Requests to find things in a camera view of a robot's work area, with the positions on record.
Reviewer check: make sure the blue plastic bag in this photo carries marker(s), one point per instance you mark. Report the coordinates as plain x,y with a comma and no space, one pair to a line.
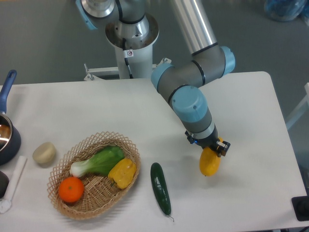
284,10

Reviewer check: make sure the yellow bell pepper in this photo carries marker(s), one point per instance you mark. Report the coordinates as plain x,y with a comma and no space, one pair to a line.
122,173

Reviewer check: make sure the yellow mango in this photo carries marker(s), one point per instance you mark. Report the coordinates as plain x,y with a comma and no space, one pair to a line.
209,161

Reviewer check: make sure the dark green cucumber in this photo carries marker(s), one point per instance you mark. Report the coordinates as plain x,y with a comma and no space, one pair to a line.
160,189

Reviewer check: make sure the white radish stick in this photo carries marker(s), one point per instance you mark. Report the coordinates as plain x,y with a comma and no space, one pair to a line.
6,202

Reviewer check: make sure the black round object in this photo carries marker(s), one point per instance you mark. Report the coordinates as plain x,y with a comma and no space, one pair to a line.
4,182

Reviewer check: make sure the beige steamed bun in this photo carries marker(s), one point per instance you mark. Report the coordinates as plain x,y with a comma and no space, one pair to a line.
44,153

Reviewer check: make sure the woven wicker basket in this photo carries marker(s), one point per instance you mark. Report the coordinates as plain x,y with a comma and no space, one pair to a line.
99,192

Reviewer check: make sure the orange tangerine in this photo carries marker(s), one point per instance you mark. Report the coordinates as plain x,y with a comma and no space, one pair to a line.
71,189

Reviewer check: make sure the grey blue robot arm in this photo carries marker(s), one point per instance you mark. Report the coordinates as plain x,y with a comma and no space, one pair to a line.
180,87

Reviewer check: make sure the green bok choy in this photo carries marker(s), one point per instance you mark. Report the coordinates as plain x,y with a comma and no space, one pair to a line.
100,163

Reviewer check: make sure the black device at table edge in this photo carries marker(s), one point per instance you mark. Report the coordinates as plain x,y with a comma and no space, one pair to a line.
301,207

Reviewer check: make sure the white frame at right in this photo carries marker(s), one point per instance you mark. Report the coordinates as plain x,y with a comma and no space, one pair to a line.
299,110

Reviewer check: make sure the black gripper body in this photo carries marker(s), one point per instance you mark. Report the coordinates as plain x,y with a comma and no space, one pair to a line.
206,140

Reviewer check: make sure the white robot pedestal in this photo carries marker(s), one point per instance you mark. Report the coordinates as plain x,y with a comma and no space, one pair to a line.
133,45

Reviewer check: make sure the blue handled saucepan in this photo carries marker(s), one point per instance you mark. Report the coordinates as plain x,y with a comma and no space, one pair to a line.
10,139

